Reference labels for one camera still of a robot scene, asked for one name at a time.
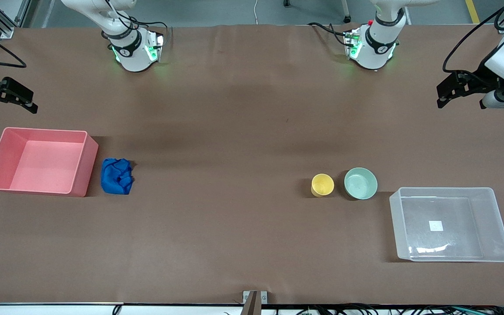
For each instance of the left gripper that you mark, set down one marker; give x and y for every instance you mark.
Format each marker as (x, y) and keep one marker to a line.
(476, 81)

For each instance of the mint green bowl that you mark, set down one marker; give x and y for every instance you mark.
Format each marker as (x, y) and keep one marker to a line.
(360, 183)

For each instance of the blue cloth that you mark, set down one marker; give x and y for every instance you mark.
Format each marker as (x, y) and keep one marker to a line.
(116, 177)

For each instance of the yellow plastic cup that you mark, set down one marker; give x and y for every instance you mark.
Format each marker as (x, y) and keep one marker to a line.
(322, 185)

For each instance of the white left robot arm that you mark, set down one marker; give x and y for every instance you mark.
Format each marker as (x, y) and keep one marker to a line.
(376, 48)

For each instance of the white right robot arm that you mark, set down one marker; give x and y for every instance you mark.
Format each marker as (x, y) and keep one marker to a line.
(131, 52)

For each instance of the clear plastic box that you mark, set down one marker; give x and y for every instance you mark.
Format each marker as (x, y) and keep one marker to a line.
(492, 227)

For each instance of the pink plastic bin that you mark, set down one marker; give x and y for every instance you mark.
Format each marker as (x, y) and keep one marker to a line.
(42, 168)

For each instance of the chair leg with caster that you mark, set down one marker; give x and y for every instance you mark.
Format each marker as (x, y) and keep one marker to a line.
(347, 13)

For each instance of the white square label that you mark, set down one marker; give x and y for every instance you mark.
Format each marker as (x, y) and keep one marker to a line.
(435, 225)

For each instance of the brown table cover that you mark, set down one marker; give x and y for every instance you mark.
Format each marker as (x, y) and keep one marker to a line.
(243, 175)

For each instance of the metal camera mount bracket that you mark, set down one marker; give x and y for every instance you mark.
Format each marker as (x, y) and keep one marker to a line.
(254, 301)

